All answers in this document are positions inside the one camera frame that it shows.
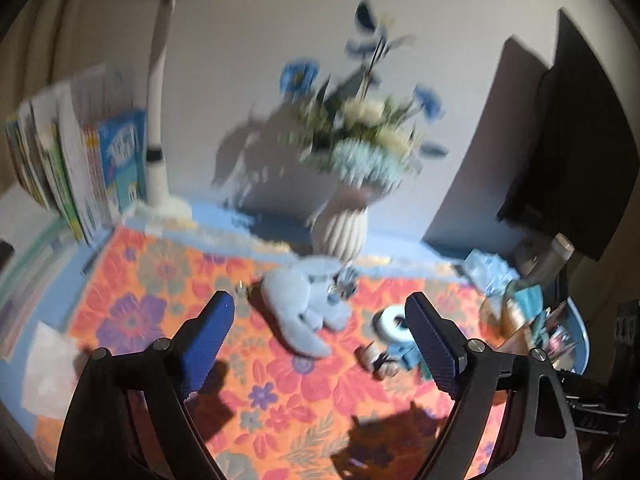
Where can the small colourful toy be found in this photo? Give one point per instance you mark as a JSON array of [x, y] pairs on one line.
[[380, 360]]

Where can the flat stack of books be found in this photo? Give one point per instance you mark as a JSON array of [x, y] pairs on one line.
[[30, 270]]

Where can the row of upright books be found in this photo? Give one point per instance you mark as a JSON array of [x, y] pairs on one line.
[[75, 160]]

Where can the grey blue bunny plush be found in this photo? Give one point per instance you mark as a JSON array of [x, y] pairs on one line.
[[300, 305]]

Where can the white ribbed vase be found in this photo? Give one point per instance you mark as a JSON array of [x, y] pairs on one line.
[[340, 230]]

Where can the metal bottle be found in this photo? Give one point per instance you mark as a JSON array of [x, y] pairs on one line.
[[550, 255]]

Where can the white desk lamp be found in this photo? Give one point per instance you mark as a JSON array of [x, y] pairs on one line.
[[157, 110]]

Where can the metal keyring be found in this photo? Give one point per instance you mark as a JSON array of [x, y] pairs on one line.
[[241, 287]]

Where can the light blue tissue packet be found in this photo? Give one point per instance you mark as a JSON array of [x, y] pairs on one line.
[[485, 267]]

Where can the floral orange table mat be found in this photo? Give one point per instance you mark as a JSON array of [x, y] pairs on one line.
[[300, 385]]

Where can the white tape roll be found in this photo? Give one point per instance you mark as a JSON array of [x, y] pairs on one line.
[[395, 322]]

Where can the black monitor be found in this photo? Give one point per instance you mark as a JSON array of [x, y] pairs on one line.
[[565, 150]]

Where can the small blue object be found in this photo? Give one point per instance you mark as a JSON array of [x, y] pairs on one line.
[[407, 355]]

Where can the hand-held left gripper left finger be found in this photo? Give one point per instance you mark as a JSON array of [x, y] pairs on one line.
[[207, 345]]

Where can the metal bowl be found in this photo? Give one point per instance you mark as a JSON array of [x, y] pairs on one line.
[[555, 330]]

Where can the white tissue sheet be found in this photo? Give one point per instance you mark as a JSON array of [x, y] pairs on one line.
[[50, 370]]

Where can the tan brown object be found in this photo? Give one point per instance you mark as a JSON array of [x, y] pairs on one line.
[[510, 317]]

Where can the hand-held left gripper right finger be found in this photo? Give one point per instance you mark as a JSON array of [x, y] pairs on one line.
[[435, 345]]

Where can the blue and white flower bouquet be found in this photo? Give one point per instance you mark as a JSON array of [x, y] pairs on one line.
[[360, 130]]

